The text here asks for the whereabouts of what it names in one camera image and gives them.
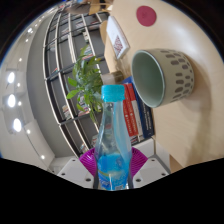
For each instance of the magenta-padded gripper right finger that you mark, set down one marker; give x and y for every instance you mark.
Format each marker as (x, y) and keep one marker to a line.
(150, 171)

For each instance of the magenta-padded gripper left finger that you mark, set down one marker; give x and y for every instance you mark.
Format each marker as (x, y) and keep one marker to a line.
(75, 173)

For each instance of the clear bottle with blue cap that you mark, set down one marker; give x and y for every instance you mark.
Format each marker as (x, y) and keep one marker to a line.
(113, 153)

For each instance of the dark blue book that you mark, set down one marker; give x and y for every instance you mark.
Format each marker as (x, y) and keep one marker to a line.
(146, 120)

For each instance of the red book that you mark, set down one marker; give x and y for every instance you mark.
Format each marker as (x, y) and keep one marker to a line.
(127, 115)
(135, 116)

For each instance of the green potted plant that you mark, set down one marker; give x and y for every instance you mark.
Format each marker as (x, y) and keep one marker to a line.
(87, 78)

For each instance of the round ceiling lights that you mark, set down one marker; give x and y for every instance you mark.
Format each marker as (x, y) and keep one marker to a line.
(11, 100)

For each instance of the green patterned ceramic mug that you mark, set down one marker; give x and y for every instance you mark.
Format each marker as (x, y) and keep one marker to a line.
(176, 76)

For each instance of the grey shelf unit with books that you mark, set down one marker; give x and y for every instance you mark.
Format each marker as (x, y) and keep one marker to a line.
(63, 66)

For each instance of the white paperback book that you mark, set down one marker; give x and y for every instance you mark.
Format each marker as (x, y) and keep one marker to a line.
(117, 38)

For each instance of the flat round red coaster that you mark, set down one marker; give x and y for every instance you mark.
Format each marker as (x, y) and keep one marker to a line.
(146, 16)

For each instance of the rounded wooden chair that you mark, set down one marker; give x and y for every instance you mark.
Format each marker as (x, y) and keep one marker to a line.
(100, 7)

